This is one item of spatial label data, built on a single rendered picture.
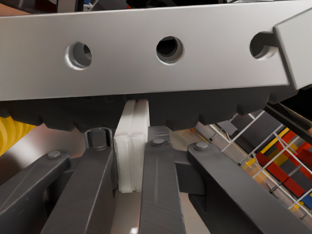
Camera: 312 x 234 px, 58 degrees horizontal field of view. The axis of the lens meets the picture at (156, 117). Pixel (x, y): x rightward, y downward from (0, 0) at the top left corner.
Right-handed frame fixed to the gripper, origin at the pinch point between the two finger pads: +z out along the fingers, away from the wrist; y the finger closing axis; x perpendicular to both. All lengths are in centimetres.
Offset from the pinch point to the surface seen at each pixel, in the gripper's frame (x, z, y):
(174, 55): 4.4, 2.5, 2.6
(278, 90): 0.8, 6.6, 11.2
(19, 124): -2.7, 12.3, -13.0
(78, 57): 4.6, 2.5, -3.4
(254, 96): 0.4, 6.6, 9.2
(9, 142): -3.6, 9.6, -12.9
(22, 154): -38, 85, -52
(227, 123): -131, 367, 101
